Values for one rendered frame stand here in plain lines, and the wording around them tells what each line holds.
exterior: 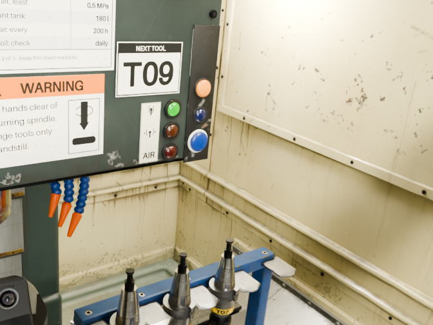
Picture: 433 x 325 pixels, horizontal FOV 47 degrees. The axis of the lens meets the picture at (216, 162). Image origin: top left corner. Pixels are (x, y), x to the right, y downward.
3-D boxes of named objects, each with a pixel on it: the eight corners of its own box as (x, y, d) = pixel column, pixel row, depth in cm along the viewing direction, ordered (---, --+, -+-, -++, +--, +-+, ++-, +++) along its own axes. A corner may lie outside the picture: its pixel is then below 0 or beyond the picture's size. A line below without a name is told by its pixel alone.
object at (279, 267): (299, 274, 112) (300, 271, 111) (283, 280, 108) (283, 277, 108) (278, 259, 117) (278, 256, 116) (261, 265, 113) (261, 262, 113)
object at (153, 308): (176, 324, 92) (176, 320, 92) (151, 333, 89) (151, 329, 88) (156, 303, 97) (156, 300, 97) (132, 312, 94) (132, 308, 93)
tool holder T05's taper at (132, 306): (133, 309, 92) (134, 278, 89) (145, 323, 88) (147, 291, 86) (111, 316, 89) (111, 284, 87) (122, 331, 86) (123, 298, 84)
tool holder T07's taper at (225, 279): (227, 276, 105) (230, 247, 103) (239, 287, 102) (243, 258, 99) (209, 281, 103) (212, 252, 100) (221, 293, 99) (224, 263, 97)
